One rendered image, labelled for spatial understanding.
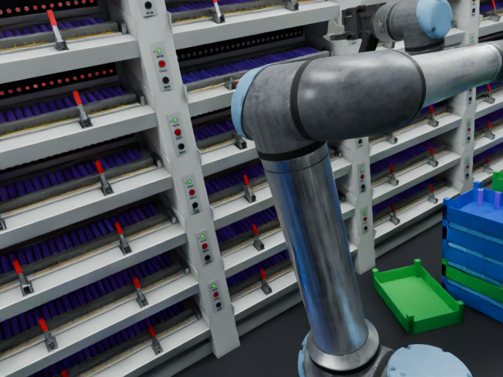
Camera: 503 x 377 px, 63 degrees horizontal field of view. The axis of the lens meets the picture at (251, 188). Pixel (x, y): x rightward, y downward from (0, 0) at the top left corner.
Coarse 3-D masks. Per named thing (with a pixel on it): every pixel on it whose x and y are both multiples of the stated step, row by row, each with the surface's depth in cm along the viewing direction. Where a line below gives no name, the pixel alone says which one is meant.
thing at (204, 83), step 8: (304, 56) 140; (312, 56) 141; (320, 56) 143; (328, 56) 145; (240, 72) 128; (200, 80) 123; (208, 80) 123; (216, 80) 124; (224, 80) 126; (192, 88) 121; (200, 88) 121; (208, 88) 122
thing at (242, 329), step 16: (416, 224) 197; (432, 224) 203; (384, 240) 189; (400, 240) 192; (272, 304) 160; (288, 304) 163; (240, 320) 154; (256, 320) 156; (192, 352) 143; (208, 352) 147; (160, 368) 138; (176, 368) 141
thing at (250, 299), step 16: (352, 240) 172; (272, 256) 164; (288, 256) 165; (352, 256) 172; (240, 272) 157; (256, 272) 157; (272, 272) 158; (288, 272) 160; (240, 288) 151; (256, 288) 153; (272, 288) 154; (288, 288) 156; (240, 304) 148; (256, 304) 149
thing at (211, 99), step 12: (312, 36) 152; (252, 48) 142; (264, 48) 144; (324, 48) 146; (336, 48) 144; (192, 60) 131; (204, 60) 134; (192, 96) 120; (204, 96) 120; (216, 96) 121; (228, 96) 123; (192, 108) 118; (204, 108) 120; (216, 108) 123
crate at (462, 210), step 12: (468, 192) 150; (492, 192) 148; (444, 204) 143; (456, 204) 148; (468, 204) 151; (492, 204) 149; (444, 216) 145; (456, 216) 141; (468, 216) 137; (480, 216) 133; (492, 216) 141; (480, 228) 134; (492, 228) 131
